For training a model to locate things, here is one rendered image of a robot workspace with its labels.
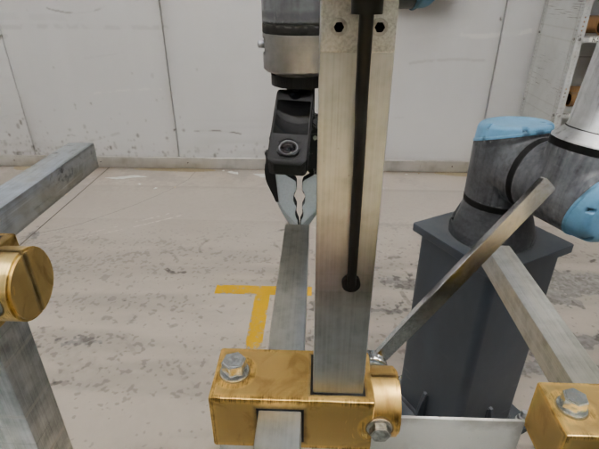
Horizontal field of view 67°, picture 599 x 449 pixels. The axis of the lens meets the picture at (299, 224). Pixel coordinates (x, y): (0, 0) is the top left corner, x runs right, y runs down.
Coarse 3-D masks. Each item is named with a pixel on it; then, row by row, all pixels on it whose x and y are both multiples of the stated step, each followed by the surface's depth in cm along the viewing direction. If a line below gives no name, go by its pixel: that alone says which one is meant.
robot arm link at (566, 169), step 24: (576, 120) 78; (552, 144) 81; (576, 144) 76; (528, 168) 86; (552, 168) 81; (576, 168) 77; (552, 192) 81; (576, 192) 77; (552, 216) 82; (576, 216) 77
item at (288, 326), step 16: (288, 224) 56; (304, 224) 56; (288, 240) 52; (304, 240) 52; (288, 256) 49; (304, 256) 49; (288, 272) 47; (304, 272) 47; (288, 288) 44; (304, 288) 44; (288, 304) 42; (304, 304) 42; (272, 320) 40; (288, 320) 40; (304, 320) 40; (272, 336) 38; (288, 336) 38; (304, 336) 38; (272, 416) 31; (288, 416) 31; (256, 432) 30; (272, 432) 30; (288, 432) 30; (256, 448) 29; (272, 448) 29; (288, 448) 29
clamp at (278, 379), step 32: (224, 352) 35; (256, 352) 35; (288, 352) 35; (224, 384) 32; (256, 384) 32; (288, 384) 32; (384, 384) 32; (224, 416) 32; (256, 416) 32; (320, 416) 32; (352, 416) 31; (384, 416) 32; (352, 448) 33
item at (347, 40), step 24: (336, 0) 20; (360, 0) 16; (384, 0) 20; (336, 24) 20; (360, 24) 17; (384, 24) 20; (336, 48) 21; (360, 48) 18; (384, 48) 21; (360, 72) 18; (360, 96) 19; (360, 120) 20; (360, 144) 22; (360, 168) 22; (360, 192) 23; (360, 216) 24
